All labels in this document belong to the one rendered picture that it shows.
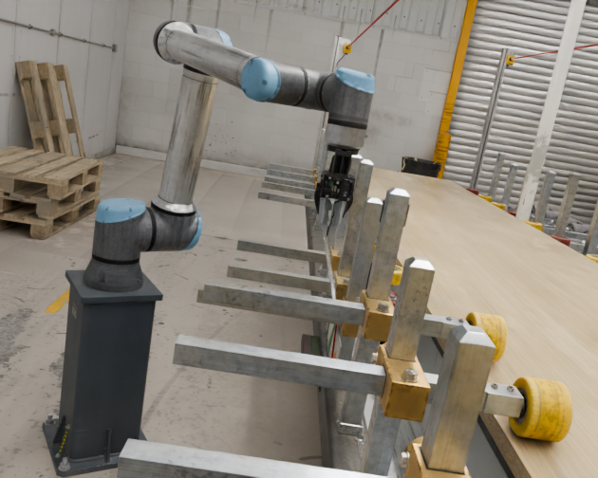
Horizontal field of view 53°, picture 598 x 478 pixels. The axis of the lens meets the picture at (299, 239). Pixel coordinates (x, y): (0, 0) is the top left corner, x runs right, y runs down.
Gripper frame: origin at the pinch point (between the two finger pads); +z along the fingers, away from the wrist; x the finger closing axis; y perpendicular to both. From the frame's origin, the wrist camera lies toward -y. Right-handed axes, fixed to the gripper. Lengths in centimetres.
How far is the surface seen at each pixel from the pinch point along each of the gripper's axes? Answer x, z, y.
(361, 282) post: 8.1, 7.6, 13.3
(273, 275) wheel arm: -10.8, 15.6, -8.0
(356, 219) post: 7.8, -1.4, -11.6
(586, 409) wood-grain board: 40, 10, 55
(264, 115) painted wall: -56, 4, -772
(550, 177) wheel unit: 116, -11, -154
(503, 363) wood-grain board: 31, 10, 42
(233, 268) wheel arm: -21.1, 15.5, -8.0
